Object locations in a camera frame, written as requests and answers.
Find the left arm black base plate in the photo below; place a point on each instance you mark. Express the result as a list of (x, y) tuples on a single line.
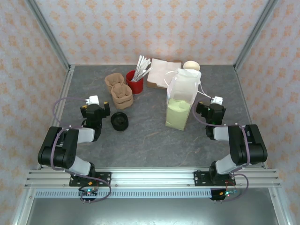
[(103, 179)]

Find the aluminium side rail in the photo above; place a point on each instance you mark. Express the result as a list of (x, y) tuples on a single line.
[(63, 98), (246, 100)]

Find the aluminium frame post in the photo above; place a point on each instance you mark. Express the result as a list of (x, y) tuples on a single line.
[(255, 35), (49, 35)]

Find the brown cardboard napkin tray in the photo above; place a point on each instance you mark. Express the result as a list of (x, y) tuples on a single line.
[(155, 86)]

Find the red plastic bucket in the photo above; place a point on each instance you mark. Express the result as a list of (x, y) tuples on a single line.
[(137, 87)]

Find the brown pulp cup carrier stack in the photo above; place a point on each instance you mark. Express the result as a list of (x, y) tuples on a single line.
[(124, 104)]

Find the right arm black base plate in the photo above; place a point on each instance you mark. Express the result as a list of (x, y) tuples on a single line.
[(201, 179)]

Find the white and green paper bag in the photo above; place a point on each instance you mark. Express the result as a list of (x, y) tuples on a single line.
[(180, 93)]

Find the white paper napkin stack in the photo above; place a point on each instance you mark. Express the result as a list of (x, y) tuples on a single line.
[(159, 72)]

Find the paper cup stack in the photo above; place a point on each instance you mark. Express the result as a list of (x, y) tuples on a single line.
[(191, 65)]

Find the paper-wrapped straw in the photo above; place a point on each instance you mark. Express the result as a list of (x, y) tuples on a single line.
[(143, 65), (147, 71), (146, 66), (140, 63)]

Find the black cup lid stack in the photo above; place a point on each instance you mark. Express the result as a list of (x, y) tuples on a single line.
[(119, 122)]

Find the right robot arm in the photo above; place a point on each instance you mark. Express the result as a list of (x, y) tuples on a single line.
[(248, 145)]

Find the aluminium mounting rail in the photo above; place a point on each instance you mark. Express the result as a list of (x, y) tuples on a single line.
[(152, 177)]

